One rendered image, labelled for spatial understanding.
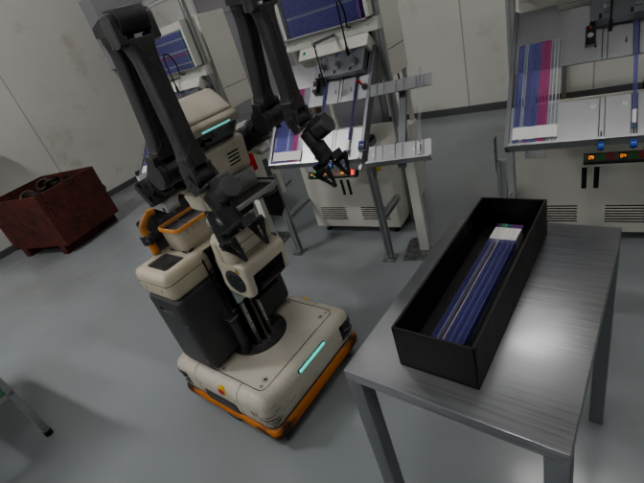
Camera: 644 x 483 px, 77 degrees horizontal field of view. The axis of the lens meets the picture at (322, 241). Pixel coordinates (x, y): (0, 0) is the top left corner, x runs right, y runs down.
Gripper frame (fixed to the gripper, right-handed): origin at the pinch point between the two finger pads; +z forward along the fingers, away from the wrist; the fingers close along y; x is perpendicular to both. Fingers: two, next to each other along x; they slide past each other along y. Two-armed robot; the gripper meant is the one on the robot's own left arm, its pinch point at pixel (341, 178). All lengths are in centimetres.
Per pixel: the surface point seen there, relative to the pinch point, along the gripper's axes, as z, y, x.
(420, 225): 59, 95, 62
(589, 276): 51, -10, -57
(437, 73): -10, 369, 138
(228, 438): 64, -62, 92
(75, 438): 27, -101, 164
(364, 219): 43, 107, 111
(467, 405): 44, -55, -45
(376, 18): -55, 130, 30
